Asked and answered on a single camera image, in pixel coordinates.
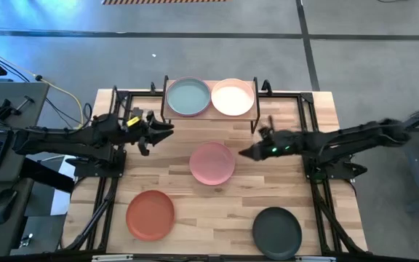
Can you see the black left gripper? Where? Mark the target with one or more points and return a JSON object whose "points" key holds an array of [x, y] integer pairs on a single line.
{"points": [[140, 132]]}

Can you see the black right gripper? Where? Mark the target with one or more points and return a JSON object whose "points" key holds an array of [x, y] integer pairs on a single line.
{"points": [[282, 145]]}

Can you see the light blue plate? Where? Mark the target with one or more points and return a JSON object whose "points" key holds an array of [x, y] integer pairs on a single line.
{"points": [[168, 105]]}

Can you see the light pink plate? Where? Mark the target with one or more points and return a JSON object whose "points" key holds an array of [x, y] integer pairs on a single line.
{"points": [[212, 163]]}

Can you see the sage green plate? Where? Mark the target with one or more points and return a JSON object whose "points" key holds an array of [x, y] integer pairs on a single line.
{"points": [[188, 96]]}

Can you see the cream plate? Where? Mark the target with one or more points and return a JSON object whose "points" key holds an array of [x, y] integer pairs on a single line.
{"points": [[232, 97]]}

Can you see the dark green plate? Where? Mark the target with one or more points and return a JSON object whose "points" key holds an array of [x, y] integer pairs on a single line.
{"points": [[277, 233]]}

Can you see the orange plate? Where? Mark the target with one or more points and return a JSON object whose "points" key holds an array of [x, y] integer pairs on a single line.
{"points": [[150, 215]]}

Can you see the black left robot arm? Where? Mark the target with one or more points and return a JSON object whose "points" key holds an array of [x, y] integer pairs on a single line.
{"points": [[60, 140]]}

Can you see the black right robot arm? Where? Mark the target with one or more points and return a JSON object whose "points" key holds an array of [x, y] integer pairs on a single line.
{"points": [[358, 140]]}

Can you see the black clamp tool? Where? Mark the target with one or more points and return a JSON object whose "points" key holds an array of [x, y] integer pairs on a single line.
{"points": [[6, 109]]}

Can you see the small metal part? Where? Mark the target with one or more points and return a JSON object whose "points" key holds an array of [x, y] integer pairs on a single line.
{"points": [[26, 240]]}

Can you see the black computer mouse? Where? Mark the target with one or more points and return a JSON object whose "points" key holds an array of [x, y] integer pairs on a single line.
{"points": [[3, 205]]}

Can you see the black metal table frame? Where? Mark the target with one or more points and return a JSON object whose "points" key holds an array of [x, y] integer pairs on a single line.
{"points": [[306, 120]]}

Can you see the silver aluminium bracket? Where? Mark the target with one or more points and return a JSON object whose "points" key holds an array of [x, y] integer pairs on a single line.
{"points": [[315, 258], [112, 258]]}

